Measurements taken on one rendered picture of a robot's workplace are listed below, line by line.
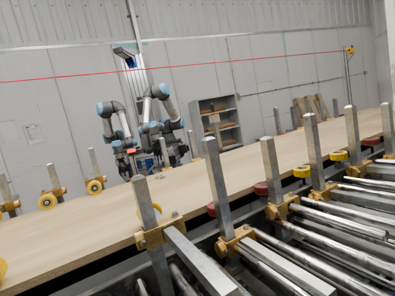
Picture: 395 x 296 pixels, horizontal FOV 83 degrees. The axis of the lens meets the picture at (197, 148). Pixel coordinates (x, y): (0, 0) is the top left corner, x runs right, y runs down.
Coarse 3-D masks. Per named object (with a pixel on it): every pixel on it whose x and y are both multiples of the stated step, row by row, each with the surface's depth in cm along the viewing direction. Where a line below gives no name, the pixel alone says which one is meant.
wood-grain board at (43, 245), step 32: (320, 128) 203; (224, 160) 154; (256, 160) 135; (288, 160) 121; (128, 192) 125; (160, 192) 112; (192, 192) 102; (0, 224) 115; (32, 224) 104; (64, 224) 95; (96, 224) 88; (128, 224) 82; (0, 256) 78; (32, 256) 73; (64, 256) 68; (96, 256) 68; (0, 288) 58
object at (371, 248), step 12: (384, 180) 113; (336, 204) 96; (348, 204) 94; (384, 216) 81; (312, 228) 84; (324, 228) 81; (348, 240) 73; (360, 240) 71; (276, 252) 75; (372, 252) 67; (384, 252) 64; (300, 264) 66; (264, 276) 67; (336, 288) 57
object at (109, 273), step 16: (288, 192) 113; (240, 208) 99; (256, 208) 103; (192, 224) 89; (208, 224) 92; (112, 256) 76; (128, 256) 78; (144, 256) 80; (80, 272) 71; (96, 272) 73; (112, 272) 75; (32, 288) 66; (48, 288) 67; (64, 288) 69; (80, 288) 71
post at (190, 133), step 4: (188, 132) 183; (192, 132) 184; (188, 136) 185; (192, 136) 184; (192, 140) 184; (192, 144) 184; (192, 148) 184; (192, 152) 185; (196, 152) 186; (192, 156) 188; (196, 156) 186
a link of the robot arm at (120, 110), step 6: (114, 102) 207; (114, 108) 206; (120, 108) 208; (120, 114) 207; (120, 120) 206; (126, 120) 207; (126, 126) 205; (126, 132) 203; (126, 138) 202; (132, 138) 203; (126, 144) 199; (132, 144) 202
